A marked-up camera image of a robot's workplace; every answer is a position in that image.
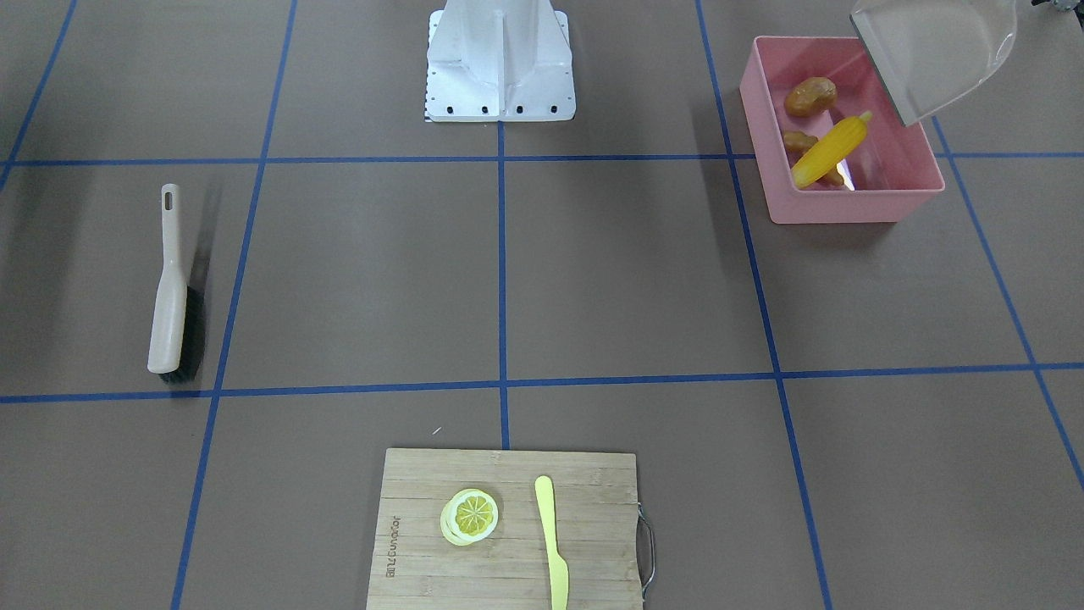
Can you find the orange-yellow wrinkled toy food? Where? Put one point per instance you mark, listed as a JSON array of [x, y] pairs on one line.
[[811, 97]]

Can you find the yellow toy corn cob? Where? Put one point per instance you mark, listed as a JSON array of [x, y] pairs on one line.
[[829, 152]]

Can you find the white brush with dark bristles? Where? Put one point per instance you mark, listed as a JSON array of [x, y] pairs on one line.
[[177, 340]]

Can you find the white dustpan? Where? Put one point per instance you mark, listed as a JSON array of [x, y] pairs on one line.
[[929, 54]]

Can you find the pink plastic bin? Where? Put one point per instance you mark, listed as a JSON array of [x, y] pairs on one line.
[[888, 176]]

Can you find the yellow round toy slice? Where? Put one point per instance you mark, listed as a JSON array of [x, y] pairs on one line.
[[468, 517]]

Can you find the yellow toy knife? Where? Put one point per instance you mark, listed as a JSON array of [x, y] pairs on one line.
[[557, 567]]

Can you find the wooden cutting board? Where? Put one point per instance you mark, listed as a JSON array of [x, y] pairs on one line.
[[597, 515]]

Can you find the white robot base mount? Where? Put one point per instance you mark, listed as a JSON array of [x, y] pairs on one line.
[[499, 61]]

